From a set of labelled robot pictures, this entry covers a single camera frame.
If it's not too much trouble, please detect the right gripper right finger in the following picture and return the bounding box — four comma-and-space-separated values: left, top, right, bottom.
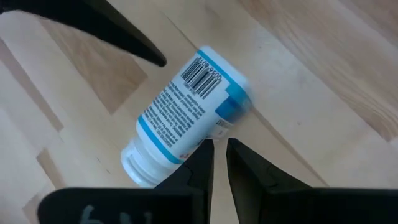
226, 138, 398, 224

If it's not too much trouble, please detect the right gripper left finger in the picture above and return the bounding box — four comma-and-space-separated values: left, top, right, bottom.
37, 138, 215, 224

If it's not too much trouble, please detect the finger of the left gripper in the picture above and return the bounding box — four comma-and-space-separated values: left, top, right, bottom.
0, 0, 168, 68

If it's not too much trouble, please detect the white bottle blue label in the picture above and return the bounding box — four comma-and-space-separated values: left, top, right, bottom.
120, 45, 253, 188

